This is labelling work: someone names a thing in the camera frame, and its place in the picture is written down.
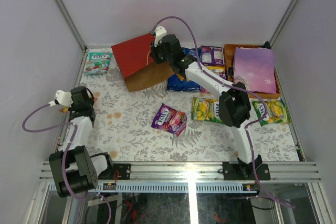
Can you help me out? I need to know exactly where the orange red candy packet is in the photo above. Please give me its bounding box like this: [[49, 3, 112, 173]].
[[58, 97, 98, 113]]

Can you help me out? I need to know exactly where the blue chips bag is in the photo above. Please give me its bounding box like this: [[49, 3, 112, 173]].
[[166, 47, 202, 92]]

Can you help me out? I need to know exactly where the red brown paper bag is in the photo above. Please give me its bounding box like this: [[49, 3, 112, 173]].
[[111, 34, 174, 92]]

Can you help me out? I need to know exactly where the teal mint Fox's packet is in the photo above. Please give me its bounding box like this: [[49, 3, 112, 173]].
[[84, 51, 112, 75]]

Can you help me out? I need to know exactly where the purple snack packet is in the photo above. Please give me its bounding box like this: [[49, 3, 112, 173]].
[[196, 46, 225, 66]]

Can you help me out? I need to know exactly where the yellow candy bar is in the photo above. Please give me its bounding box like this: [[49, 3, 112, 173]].
[[206, 66, 225, 73]]

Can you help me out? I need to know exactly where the purple Fox's packet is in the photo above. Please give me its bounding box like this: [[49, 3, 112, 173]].
[[200, 72, 227, 93], [151, 103, 187, 136]]

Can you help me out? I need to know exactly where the green yellow candy packet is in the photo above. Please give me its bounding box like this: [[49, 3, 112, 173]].
[[252, 100, 291, 126]]

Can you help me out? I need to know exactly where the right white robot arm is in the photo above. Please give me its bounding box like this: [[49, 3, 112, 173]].
[[150, 31, 262, 180]]

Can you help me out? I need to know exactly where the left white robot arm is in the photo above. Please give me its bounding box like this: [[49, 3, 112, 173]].
[[49, 86, 115, 198]]

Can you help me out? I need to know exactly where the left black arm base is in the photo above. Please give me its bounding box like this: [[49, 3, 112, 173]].
[[103, 156, 131, 181]]

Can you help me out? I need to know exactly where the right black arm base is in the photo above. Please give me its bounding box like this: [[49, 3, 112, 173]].
[[217, 154, 271, 181]]

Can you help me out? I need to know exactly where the orange wooden tray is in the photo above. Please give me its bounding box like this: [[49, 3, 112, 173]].
[[223, 44, 282, 100]]

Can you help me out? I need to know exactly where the purple Frozen cloth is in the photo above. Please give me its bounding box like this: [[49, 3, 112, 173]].
[[233, 47, 277, 94]]

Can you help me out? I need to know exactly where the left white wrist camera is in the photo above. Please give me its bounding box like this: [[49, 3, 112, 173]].
[[48, 90, 73, 108]]

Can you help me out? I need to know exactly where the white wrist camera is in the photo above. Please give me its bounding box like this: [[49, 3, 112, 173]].
[[150, 25, 167, 47], [48, 90, 73, 108]]

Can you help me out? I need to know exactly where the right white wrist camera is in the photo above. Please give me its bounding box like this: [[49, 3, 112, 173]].
[[150, 25, 167, 47]]

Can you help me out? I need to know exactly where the aluminium front rail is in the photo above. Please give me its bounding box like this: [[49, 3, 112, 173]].
[[39, 159, 322, 183]]

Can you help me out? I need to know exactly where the grey slotted cable duct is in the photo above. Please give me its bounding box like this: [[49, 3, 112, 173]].
[[49, 183, 259, 193]]

